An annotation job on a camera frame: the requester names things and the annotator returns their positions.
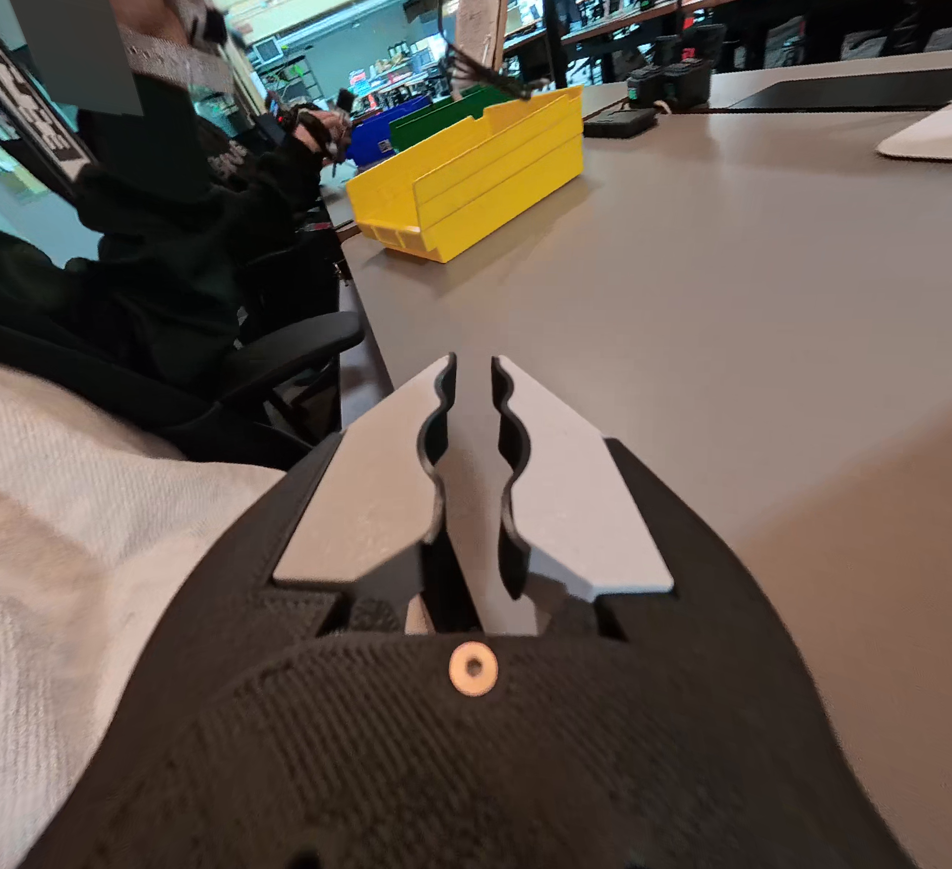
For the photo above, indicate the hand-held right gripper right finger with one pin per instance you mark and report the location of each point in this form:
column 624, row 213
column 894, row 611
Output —
column 587, row 512

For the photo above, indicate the yellow plastic bin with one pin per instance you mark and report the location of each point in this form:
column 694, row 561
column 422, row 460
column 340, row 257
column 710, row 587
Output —
column 483, row 169

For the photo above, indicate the black office chair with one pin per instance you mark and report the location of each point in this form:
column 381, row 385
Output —
column 297, row 348

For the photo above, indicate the dark green jacket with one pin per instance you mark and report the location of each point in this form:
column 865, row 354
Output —
column 30, row 274

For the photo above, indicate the blue plastic bin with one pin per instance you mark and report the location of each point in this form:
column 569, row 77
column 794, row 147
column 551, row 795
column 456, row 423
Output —
column 379, row 136

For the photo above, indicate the green plastic bin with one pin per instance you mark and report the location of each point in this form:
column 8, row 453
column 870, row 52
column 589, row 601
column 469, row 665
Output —
column 446, row 110

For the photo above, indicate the flat black device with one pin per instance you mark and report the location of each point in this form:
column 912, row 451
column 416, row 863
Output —
column 621, row 123

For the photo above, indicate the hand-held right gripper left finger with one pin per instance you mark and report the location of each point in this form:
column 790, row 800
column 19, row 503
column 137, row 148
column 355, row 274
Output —
column 357, row 512

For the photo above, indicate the black battery charger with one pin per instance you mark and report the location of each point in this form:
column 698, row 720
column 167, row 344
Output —
column 688, row 84
column 647, row 88

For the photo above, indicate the white shirt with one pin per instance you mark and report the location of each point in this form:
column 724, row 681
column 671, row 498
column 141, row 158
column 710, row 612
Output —
column 89, row 549

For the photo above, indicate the light grey desk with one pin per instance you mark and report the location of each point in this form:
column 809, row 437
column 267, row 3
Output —
column 706, row 289

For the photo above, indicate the framed tag sign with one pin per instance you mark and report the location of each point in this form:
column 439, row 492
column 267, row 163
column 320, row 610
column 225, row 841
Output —
column 37, row 117

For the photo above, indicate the black pole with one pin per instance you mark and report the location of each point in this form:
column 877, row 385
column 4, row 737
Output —
column 549, row 6

